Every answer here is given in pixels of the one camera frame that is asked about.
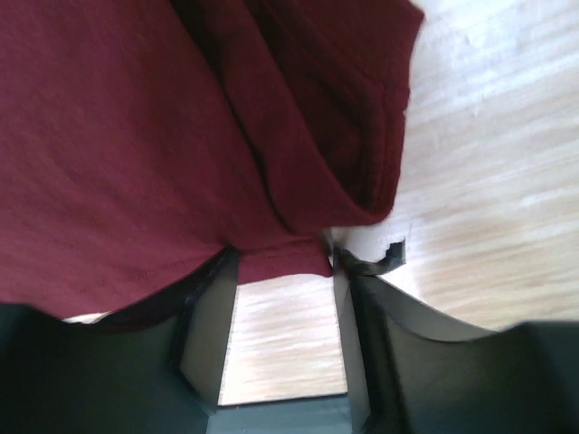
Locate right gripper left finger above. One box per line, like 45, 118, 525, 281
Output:
1, 249, 239, 433

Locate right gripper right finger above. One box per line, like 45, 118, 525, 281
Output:
333, 242, 578, 433

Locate dark red t shirt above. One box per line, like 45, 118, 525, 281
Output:
1, 1, 423, 318

